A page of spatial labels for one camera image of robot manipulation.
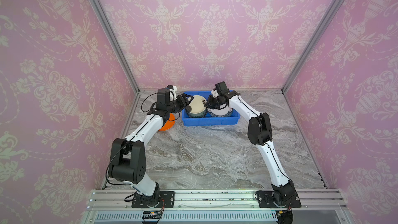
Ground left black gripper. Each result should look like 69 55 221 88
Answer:
165 93 193 114

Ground cream plate with dark spot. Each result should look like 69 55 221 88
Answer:
186 95 207 115

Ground green rimmed plate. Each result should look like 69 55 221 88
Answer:
207 106 233 118

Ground orange plate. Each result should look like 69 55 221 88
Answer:
159 113 176 131

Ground teal blue floral plate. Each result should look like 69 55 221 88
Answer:
187 112 207 118

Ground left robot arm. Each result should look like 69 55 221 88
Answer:
106 85 194 208

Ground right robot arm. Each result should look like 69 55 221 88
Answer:
205 82 302 207

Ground blue plastic bin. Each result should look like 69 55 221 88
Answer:
181 90 241 127

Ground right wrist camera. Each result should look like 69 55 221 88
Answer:
211 89 219 98

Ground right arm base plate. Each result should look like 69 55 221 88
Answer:
255 190 302 208

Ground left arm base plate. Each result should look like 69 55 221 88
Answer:
131 191 175 208

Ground left corner aluminium post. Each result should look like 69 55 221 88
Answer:
89 0 140 94

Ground corner aluminium post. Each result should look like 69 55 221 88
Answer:
281 0 344 95
89 0 140 94

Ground aluminium front rail frame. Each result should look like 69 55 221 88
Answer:
81 189 354 224

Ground right corner aluminium post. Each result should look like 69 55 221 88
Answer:
281 0 344 95

